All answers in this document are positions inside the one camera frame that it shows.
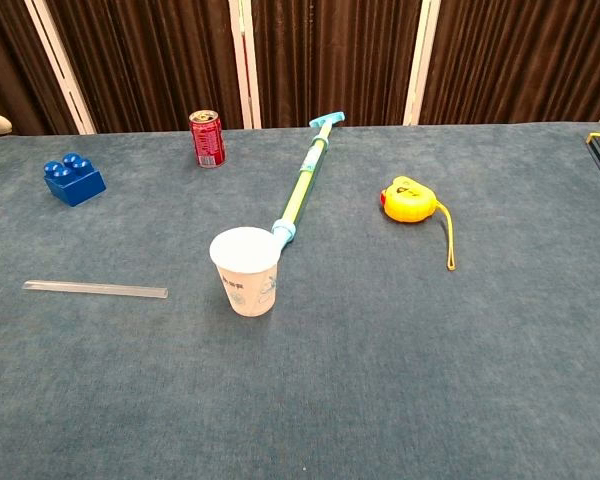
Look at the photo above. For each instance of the clear plastic tube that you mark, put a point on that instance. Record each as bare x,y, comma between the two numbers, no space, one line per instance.
95,289

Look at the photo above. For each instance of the white paper cup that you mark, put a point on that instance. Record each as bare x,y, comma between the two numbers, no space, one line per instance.
250,295

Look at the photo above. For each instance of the green and blue toy pump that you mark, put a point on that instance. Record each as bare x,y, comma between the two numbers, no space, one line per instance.
300,187

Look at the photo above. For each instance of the yellow tape measure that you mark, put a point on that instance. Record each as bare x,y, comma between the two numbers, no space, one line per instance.
407,202

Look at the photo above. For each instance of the red soda can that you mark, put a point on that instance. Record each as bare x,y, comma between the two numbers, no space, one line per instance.
207,142

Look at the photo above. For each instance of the blue table cloth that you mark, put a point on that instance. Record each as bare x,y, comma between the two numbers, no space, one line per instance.
380,350

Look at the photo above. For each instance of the blue toy building brick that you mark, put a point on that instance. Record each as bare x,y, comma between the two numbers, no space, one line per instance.
77,187

